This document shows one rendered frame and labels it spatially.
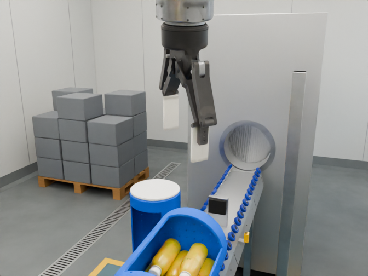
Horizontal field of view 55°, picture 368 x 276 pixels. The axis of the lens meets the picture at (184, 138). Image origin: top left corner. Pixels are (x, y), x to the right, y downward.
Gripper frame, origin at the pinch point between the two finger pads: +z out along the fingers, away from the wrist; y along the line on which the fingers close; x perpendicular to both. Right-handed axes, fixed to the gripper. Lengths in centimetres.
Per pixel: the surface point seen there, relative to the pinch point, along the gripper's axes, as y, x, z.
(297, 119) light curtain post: -67, 85, 36
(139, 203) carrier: -96, 14, 85
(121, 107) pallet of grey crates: -348, 60, 127
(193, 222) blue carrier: -42, 21, 58
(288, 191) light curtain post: -61, 82, 73
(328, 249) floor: -119, 192, 202
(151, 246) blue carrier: -45, 6, 68
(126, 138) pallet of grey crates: -319, 58, 156
